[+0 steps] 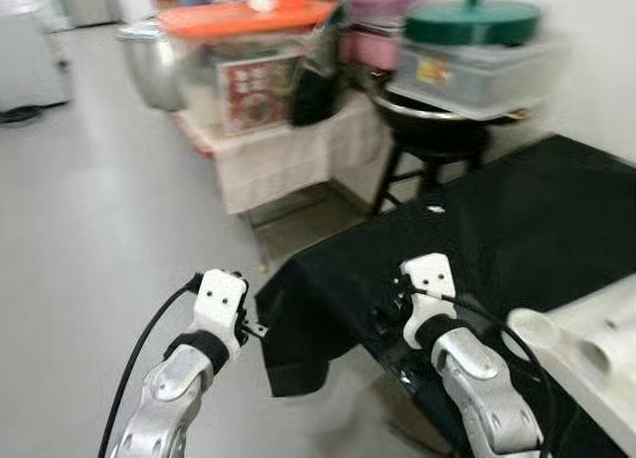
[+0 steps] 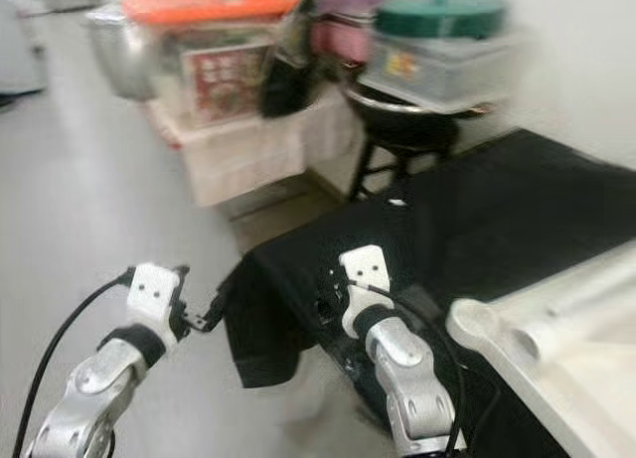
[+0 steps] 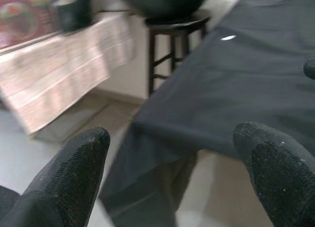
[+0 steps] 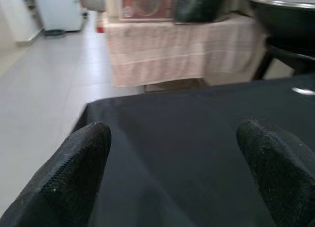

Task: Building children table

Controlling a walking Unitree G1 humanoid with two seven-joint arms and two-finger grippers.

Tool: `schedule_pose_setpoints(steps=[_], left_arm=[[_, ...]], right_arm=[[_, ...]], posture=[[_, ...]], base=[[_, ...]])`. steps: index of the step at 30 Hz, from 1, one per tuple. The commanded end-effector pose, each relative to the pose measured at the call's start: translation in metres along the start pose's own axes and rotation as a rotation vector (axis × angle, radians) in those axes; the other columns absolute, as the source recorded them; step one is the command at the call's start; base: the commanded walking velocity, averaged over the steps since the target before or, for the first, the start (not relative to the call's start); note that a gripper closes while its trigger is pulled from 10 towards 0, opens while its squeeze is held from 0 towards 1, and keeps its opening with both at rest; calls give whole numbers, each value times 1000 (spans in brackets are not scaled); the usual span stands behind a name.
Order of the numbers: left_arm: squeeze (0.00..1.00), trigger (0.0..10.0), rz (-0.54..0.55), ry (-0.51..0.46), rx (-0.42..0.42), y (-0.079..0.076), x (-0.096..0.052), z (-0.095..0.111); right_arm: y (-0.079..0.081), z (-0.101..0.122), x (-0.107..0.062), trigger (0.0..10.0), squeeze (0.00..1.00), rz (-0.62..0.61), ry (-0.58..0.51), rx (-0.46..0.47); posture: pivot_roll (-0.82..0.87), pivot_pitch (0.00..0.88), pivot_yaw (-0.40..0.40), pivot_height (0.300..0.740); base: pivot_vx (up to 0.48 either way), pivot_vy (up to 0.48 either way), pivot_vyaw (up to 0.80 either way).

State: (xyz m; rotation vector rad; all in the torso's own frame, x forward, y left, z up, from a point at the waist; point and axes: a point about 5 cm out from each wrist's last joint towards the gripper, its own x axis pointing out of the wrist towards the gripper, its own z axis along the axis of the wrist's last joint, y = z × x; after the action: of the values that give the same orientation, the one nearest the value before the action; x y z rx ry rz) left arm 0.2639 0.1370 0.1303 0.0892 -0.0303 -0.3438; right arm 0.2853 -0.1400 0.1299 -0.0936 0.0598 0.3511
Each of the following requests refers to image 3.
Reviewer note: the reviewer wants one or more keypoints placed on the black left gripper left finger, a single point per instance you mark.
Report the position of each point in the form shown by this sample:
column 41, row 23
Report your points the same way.
column 64, row 182

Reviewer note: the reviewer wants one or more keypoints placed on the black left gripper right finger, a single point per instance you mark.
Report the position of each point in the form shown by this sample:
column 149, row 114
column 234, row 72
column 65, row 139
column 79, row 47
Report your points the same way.
column 283, row 177

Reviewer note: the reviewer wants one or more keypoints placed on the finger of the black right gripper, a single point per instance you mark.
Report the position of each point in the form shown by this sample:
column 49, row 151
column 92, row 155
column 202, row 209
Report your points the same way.
column 310, row 69

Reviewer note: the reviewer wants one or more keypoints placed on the black tablecloth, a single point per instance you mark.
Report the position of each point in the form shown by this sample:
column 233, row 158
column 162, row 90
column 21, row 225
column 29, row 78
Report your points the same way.
column 246, row 76

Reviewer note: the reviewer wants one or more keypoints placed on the beige patterned cloth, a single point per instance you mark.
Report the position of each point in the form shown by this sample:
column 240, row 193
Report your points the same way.
column 61, row 72

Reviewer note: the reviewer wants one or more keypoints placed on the dark wooden stool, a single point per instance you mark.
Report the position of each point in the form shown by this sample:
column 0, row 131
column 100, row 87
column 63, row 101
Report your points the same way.
column 172, row 23

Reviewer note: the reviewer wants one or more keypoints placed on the black round bowl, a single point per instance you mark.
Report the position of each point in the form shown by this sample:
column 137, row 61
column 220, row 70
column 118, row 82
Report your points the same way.
column 167, row 3

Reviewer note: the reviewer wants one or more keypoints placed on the red printed board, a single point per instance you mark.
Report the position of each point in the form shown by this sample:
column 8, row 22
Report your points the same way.
column 24, row 17

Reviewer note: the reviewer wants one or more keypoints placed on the black box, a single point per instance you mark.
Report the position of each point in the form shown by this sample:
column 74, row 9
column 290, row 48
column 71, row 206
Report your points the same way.
column 73, row 12

